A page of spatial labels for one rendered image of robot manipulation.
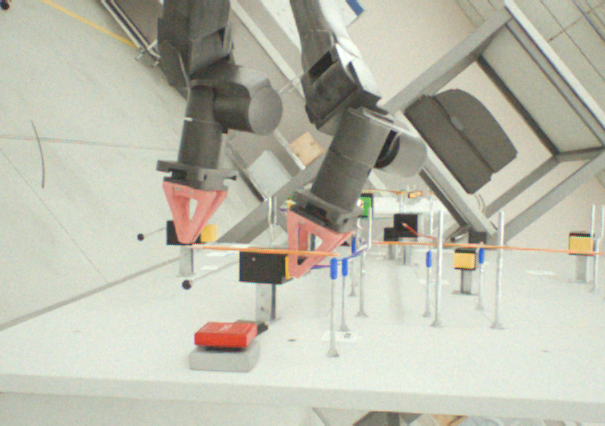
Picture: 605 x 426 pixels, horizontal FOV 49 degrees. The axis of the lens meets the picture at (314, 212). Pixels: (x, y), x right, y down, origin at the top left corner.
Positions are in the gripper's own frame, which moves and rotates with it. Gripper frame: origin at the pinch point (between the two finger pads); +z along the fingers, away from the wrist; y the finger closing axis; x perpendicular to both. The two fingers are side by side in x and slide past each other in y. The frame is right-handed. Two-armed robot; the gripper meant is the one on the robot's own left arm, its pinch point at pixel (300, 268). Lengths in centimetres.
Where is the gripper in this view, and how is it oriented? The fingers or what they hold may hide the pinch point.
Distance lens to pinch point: 81.2
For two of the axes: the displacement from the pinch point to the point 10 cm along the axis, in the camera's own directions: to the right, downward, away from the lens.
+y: 2.9, -0.6, 9.5
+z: -4.0, 9.0, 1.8
